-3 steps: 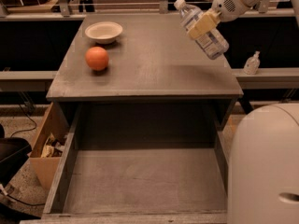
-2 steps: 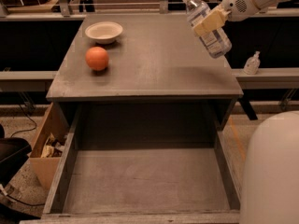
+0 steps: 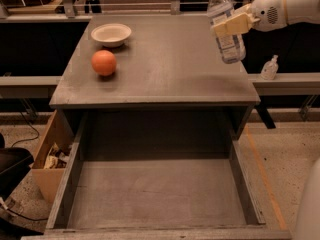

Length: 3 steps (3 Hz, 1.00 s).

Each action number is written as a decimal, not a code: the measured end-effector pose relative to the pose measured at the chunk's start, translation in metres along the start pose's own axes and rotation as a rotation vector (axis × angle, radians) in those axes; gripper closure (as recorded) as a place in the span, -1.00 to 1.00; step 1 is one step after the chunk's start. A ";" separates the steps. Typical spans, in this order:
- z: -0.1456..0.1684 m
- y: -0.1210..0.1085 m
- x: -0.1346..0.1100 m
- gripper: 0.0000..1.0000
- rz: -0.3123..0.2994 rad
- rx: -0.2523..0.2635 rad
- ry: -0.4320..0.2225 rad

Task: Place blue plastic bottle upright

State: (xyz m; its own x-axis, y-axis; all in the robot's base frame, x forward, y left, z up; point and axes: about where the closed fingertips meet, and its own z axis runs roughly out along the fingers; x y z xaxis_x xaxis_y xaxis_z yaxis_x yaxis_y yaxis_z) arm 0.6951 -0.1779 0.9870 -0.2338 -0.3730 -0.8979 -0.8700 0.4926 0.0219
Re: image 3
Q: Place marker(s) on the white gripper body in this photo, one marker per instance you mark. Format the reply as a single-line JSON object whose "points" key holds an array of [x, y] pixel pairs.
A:
{"points": [[267, 13]]}

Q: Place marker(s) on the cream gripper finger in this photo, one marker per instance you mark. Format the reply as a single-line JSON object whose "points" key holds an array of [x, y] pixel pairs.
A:
{"points": [[244, 9], [235, 25]]}

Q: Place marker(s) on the clear plastic water bottle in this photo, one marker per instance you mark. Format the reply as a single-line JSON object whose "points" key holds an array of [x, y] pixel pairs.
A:
{"points": [[230, 43]]}

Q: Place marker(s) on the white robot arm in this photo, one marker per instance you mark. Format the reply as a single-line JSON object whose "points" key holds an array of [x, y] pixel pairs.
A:
{"points": [[308, 220]]}

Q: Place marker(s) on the hand sanitizer pump bottle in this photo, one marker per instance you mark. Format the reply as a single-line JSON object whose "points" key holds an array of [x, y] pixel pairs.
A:
{"points": [[270, 69]]}

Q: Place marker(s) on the grey cabinet with top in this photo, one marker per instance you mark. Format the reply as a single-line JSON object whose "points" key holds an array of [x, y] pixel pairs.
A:
{"points": [[167, 60]]}

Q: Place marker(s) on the white paper bowl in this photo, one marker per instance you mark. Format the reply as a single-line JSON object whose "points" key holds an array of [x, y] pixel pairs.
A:
{"points": [[111, 35]]}

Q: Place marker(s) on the orange ball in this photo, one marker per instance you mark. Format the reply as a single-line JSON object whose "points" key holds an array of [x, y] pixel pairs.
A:
{"points": [[104, 62]]}

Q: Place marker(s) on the open grey drawer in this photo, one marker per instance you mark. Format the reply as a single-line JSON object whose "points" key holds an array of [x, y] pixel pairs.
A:
{"points": [[157, 176]]}

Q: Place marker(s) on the cardboard box with trash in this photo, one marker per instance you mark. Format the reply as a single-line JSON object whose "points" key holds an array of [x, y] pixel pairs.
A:
{"points": [[51, 155]]}

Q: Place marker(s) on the black chair base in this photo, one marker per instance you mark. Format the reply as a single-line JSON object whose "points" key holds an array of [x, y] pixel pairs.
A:
{"points": [[14, 165]]}

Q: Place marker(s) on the grey side shelf rail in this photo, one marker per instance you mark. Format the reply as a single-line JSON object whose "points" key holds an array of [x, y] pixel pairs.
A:
{"points": [[18, 87]]}

